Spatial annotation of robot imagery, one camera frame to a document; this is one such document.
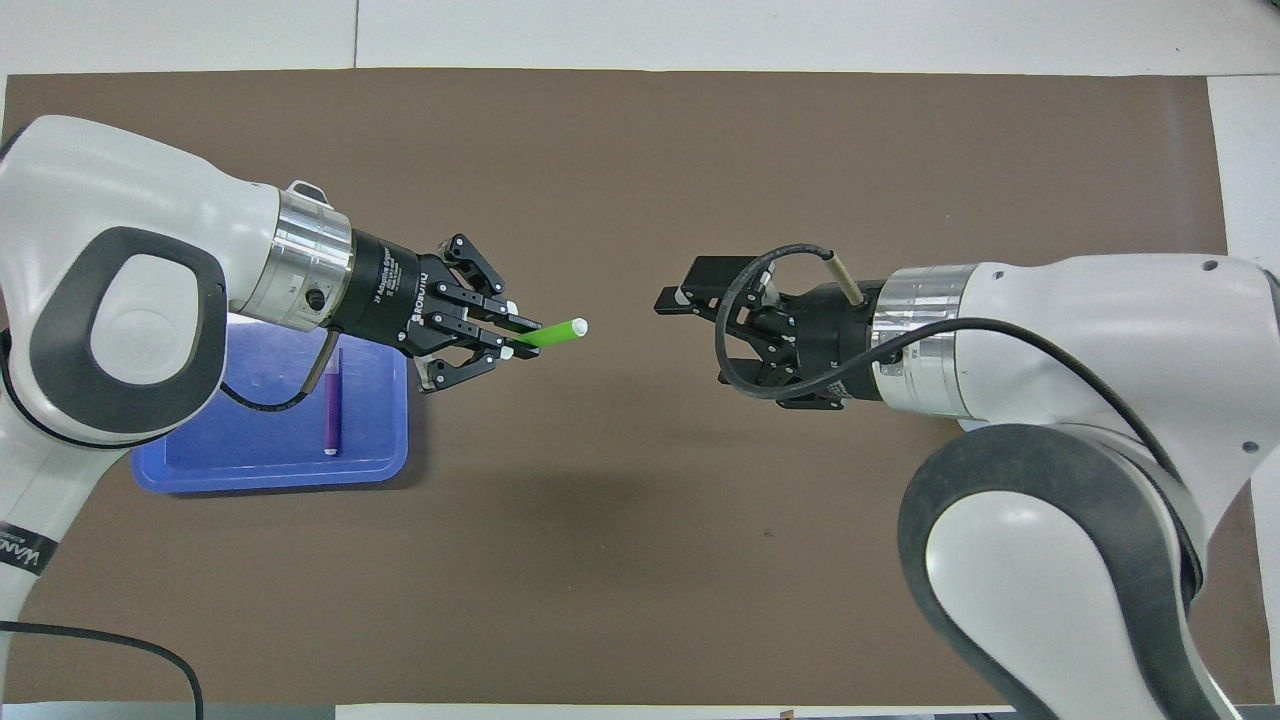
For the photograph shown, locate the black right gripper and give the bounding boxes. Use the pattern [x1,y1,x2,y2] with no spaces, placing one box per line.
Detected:
[655,257,886,411]

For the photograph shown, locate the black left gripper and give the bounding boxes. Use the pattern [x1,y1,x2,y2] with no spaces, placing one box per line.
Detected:
[335,232,544,394]

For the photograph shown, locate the green marker pen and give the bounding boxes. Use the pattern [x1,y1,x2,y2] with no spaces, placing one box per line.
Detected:
[515,317,590,349]

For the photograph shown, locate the purple marker pen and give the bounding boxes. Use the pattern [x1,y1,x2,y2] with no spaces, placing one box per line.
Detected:
[323,346,343,458]

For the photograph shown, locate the brown table mat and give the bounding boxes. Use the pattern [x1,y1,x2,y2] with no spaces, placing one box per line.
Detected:
[0,68,1280,706]

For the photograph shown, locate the blue plastic tray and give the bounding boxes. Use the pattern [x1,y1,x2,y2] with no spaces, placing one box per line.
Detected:
[132,310,409,495]

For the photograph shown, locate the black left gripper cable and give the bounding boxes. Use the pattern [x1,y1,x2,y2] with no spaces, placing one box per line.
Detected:
[215,330,346,411]

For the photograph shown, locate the black hanging cable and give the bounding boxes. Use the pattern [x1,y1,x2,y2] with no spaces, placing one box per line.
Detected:
[0,620,205,720]

